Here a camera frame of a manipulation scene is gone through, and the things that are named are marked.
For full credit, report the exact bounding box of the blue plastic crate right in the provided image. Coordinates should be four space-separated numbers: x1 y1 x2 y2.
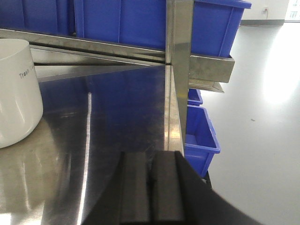
74 0 252 57

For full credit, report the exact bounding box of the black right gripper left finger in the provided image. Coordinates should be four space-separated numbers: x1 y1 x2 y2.
83 152 150 225

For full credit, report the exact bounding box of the stainless steel shelf frame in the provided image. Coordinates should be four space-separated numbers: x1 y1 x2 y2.
0 0 234 151

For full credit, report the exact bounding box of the white round plastic bin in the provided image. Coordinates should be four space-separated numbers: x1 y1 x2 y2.
0 38 43 148

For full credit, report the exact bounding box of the blue plastic crate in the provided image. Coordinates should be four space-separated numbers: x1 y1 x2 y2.
0 0 75 35
74 0 252 57

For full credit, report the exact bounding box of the blue plastic crate left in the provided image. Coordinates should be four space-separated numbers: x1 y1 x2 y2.
0 0 75 35

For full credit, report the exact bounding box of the small blue crate behind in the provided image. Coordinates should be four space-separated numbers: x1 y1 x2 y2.
187 88 203 106

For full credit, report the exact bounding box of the blue crate lower shelf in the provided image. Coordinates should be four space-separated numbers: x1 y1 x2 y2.
184 105 221 177

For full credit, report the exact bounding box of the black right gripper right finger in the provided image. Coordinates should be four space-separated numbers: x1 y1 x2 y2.
150 150 267 225

